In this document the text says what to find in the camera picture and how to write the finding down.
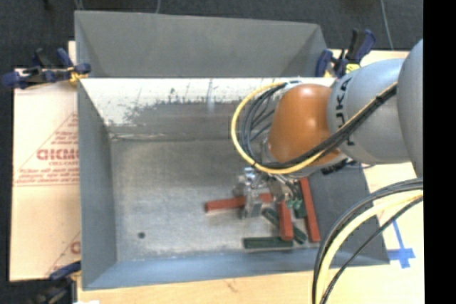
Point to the grey metal bin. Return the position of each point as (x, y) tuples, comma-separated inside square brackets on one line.
[(171, 188)]

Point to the brown cardboard board red print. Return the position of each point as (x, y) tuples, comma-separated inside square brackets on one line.
[(42, 153)]

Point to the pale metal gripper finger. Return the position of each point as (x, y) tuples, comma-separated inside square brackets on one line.
[(253, 207), (246, 181)]

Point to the red-brown flat block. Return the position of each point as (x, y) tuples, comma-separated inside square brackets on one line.
[(310, 213), (224, 205), (285, 224)]

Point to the dark green flat block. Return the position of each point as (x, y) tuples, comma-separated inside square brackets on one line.
[(300, 235), (265, 242)]

